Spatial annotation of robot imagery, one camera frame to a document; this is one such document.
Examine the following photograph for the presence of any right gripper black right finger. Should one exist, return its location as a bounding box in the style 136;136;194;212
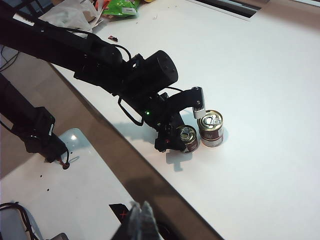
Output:
139;200;161;240

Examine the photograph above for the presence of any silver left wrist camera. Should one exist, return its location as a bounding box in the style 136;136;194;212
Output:
191;85;207;120

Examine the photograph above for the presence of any black sticker red cross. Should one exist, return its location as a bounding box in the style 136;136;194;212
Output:
108;203;134;225

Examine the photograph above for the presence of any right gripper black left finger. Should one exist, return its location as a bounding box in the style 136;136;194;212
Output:
113;200;143;240

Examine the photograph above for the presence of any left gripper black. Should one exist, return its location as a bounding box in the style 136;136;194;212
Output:
154;116;192;154

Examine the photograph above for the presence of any red tomato paste can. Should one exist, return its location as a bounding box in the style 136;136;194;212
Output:
196;109;224;138
176;124;200;154
200;133;224;148

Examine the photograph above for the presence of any black cable bundle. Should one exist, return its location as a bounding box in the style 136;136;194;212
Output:
0;201;42;240

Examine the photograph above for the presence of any green snack bag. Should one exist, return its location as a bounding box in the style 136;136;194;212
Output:
103;0;141;20

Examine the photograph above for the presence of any white plastic bag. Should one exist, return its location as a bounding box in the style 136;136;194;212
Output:
39;0;106;33

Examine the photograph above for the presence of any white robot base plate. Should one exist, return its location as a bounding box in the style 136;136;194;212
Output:
0;127;141;240

